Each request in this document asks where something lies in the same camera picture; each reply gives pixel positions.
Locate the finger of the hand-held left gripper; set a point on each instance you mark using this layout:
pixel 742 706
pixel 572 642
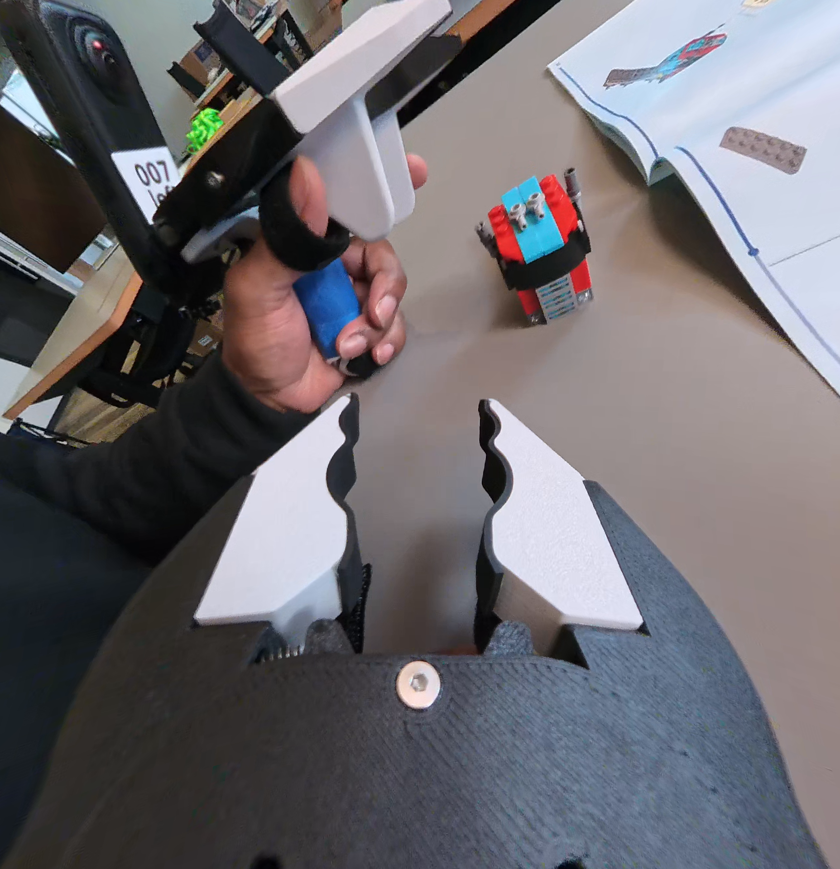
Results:
pixel 338 88
pixel 403 170

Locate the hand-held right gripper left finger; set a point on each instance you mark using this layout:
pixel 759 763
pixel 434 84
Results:
pixel 284 536

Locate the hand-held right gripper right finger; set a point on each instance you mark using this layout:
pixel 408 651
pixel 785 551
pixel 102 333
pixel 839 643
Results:
pixel 555 543

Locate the grey desk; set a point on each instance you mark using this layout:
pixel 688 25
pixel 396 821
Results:
pixel 664 441

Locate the wooden desk with orange edge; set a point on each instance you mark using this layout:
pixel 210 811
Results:
pixel 87 319

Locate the person's left hand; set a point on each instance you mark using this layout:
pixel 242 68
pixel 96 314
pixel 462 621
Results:
pixel 270 326

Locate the dark computer monitor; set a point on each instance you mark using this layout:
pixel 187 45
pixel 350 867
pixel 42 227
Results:
pixel 32 190

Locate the bright green plastic object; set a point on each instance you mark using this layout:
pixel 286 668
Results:
pixel 204 129

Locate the red and blue brick truck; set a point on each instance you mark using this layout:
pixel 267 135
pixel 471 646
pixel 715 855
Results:
pixel 542 244

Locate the black office chair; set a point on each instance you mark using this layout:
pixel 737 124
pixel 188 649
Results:
pixel 141 353

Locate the person's dark clothing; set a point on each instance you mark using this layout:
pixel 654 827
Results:
pixel 39 645

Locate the brick instruction booklet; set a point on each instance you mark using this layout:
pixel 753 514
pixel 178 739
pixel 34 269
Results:
pixel 800 217

